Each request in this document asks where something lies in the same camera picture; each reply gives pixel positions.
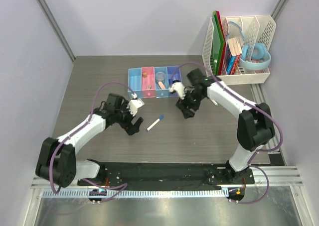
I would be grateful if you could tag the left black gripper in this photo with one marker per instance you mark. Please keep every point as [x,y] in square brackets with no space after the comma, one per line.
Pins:
[130,128]

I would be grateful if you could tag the green folder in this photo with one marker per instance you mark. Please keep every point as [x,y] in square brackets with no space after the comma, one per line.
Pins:
[216,46]

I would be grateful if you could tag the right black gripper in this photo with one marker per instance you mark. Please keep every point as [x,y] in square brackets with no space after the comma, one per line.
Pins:
[183,104]

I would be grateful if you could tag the red folder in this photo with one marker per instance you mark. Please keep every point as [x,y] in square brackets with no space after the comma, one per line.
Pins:
[223,43]

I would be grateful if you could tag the purple drawer box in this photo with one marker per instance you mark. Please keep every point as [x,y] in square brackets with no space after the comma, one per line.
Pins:
[173,73]

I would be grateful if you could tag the blue marker pen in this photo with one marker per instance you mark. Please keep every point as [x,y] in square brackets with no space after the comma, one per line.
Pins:
[154,123]

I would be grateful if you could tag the light blue drawer box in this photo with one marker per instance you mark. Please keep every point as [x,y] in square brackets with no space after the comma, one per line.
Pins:
[135,81]

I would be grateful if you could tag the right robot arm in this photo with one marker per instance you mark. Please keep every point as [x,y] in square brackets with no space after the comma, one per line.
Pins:
[254,128]

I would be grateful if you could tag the white file organizer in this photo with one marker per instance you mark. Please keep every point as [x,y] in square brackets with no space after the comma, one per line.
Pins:
[256,28]

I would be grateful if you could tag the pink eraser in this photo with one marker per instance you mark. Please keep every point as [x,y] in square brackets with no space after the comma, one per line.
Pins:
[161,85]

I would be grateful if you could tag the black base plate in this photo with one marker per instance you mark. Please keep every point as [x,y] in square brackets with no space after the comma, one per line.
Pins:
[171,176]

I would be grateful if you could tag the books stack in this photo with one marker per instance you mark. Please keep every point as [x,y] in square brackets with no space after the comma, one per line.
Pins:
[232,55]

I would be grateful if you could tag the clear tape roll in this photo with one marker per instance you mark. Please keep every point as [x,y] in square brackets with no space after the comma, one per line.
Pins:
[160,76]

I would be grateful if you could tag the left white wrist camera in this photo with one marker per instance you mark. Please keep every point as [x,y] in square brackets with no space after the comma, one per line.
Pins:
[134,105]

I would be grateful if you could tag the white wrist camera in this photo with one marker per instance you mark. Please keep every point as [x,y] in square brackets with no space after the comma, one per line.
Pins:
[179,89]
[134,105]

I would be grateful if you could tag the white cable duct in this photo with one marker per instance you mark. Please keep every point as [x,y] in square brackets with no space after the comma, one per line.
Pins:
[128,194]

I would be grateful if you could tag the pink drawer box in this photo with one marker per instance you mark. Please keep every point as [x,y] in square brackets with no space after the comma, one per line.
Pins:
[149,80]

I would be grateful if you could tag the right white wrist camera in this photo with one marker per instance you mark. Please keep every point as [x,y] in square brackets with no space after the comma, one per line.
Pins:
[179,89]

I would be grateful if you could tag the blue headphones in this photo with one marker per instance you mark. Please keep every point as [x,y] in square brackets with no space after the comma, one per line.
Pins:
[260,58]

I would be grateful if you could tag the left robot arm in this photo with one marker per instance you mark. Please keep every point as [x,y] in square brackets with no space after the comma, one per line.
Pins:
[57,160]

